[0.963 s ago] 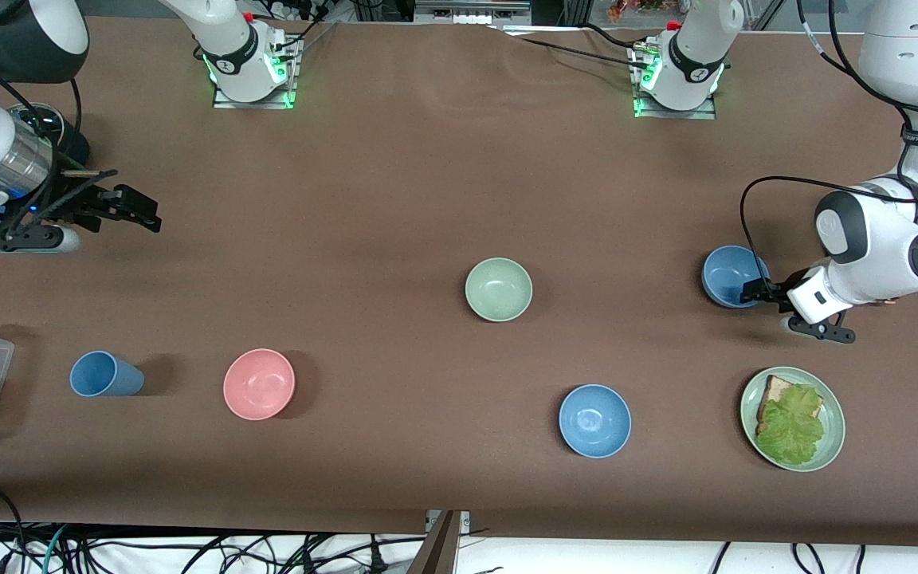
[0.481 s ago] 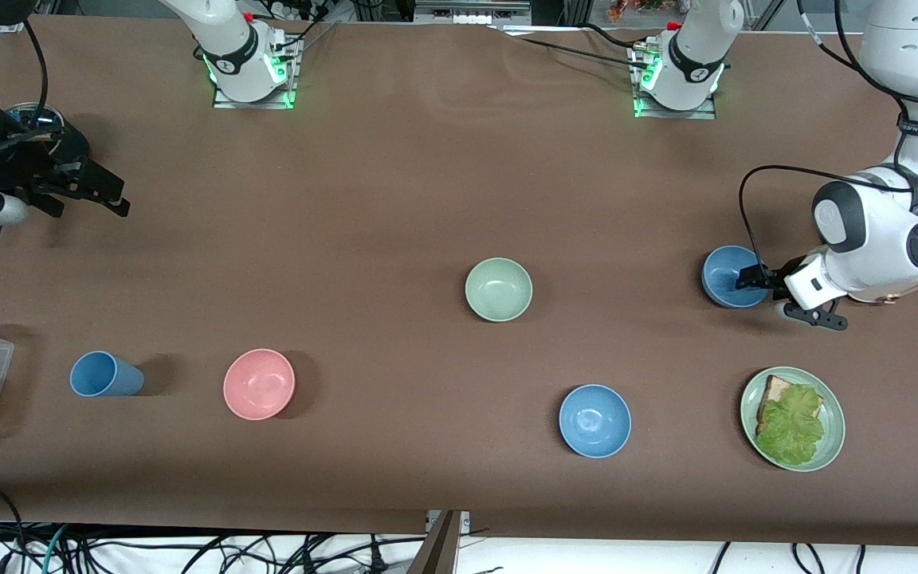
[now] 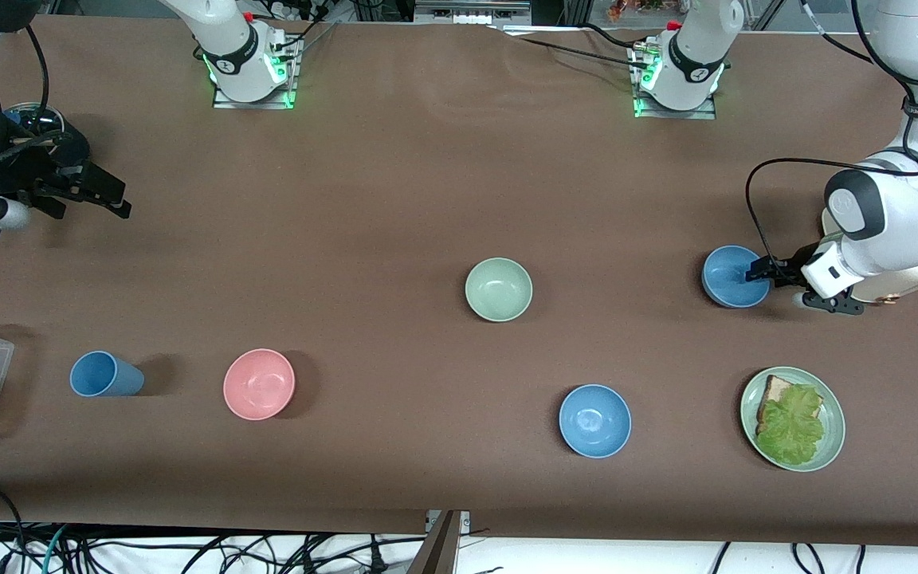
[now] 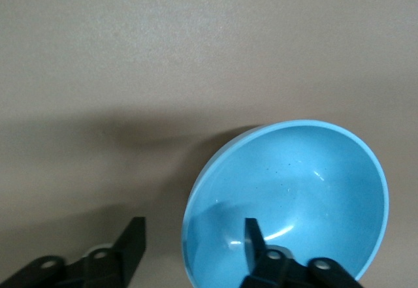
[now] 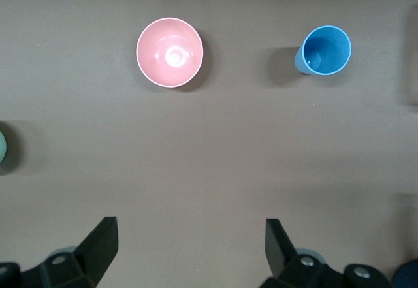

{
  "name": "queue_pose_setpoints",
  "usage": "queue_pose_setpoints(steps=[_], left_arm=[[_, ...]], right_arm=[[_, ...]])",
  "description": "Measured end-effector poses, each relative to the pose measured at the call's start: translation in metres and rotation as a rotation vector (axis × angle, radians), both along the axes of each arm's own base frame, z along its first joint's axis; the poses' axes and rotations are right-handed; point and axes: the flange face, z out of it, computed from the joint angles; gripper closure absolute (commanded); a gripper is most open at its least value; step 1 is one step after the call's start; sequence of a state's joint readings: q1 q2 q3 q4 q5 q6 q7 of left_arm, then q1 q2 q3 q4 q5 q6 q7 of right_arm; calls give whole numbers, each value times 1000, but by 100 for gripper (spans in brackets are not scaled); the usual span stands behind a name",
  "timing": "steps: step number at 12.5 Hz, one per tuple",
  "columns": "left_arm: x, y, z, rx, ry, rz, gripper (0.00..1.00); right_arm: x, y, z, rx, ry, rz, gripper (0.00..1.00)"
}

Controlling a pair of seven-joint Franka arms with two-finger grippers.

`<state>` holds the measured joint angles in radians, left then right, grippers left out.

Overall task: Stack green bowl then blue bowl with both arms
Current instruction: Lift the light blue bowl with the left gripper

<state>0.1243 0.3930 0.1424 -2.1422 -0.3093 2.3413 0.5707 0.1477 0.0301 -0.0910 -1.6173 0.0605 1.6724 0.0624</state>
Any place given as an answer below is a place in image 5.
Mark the green bowl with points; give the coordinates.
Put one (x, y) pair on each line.
(2, 147)

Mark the pink bowl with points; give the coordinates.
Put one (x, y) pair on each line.
(170, 53)

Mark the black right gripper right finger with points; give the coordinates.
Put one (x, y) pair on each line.
(281, 255)

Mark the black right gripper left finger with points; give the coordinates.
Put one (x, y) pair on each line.
(94, 255)

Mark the blue plastic cup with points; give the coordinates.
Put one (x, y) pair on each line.
(326, 49)

